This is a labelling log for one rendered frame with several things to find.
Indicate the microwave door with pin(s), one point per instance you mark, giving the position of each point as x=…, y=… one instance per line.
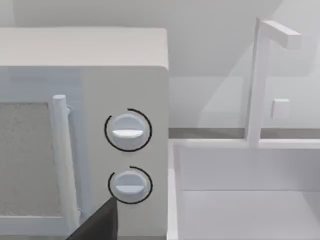
x=30, y=150

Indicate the pale microwave oven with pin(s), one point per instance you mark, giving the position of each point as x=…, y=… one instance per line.
x=140, y=85

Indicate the white sink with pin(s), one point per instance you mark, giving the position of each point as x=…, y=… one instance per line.
x=245, y=195

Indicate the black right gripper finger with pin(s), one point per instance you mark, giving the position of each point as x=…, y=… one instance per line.
x=102, y=221

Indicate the white microwave knob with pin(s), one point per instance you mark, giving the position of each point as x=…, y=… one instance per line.
x=128, y=130
x=130, y=185

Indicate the tall white tap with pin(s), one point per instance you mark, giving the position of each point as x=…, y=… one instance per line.
x=260, y=82

